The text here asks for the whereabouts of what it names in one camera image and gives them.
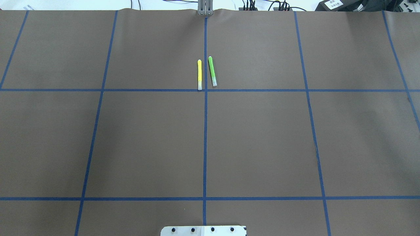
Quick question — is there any white camera stand column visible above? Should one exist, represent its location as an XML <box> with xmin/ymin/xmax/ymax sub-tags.
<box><xmin>160</xmin><ymin>225</ymin><xmax>247</xmax><ymax>236</ymax></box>

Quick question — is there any yellow highlighter marker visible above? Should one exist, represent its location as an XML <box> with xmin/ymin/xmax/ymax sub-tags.
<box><xmin>197</xmin><ymin>59</ymin><xmax>202</xmax><ymax>91</ymax></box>

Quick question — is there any green highlighter marker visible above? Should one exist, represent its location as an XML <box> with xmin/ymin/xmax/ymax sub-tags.
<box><xmin>208</xmin><ymin>56</ymin><xmax>218</xmax><ymax>87</ymax></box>

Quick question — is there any orange black adapter box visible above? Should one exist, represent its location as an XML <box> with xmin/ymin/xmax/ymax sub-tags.
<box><xmin>273</xmin><ymin>0</ymin><xmax>291</xmax><ymax>11</ymax></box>
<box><xmin>238</xmin><ymin>0</ymin><xmax>258</xmax><ymax>11</ymax></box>

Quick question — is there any upper orange black adapter box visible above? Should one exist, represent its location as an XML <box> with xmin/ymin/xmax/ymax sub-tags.
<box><xmin>238</xmin><ymin>0</ymin><xmax>258</xmax><ymax>11</ymax></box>

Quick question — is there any lower orange black adapter box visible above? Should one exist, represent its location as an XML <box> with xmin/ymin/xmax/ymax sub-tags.
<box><xmin>273</xmin><ymin>0</ymin><xmax>291</xmax><ymax>11</ymax></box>

